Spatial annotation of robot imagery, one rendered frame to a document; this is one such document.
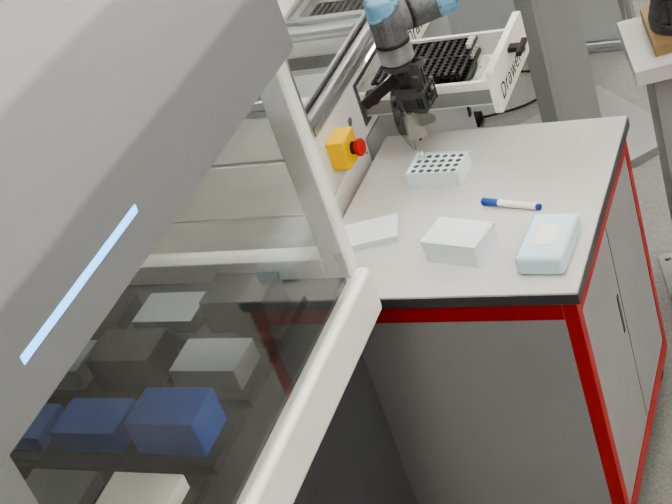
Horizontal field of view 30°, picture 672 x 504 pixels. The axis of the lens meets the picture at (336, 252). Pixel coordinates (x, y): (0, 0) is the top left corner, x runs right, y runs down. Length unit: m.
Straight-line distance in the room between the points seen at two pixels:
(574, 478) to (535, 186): 0.62
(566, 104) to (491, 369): 1.75
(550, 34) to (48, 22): 2.55
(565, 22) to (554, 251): 1.74
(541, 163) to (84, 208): 1.39
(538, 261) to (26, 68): 1.14
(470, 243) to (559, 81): 1.70
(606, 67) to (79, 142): 3.28
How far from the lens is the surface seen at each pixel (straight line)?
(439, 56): 3.01
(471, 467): 2.79
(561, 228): 2.46
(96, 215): 1.60
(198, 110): 1.83
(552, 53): 4.06
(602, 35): 4.79
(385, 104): 2.95
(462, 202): 2.70
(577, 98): 4.17
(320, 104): 2.76
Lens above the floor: 2.19
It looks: 32 degrees down
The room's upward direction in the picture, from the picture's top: 20 degrees counter-clockwise
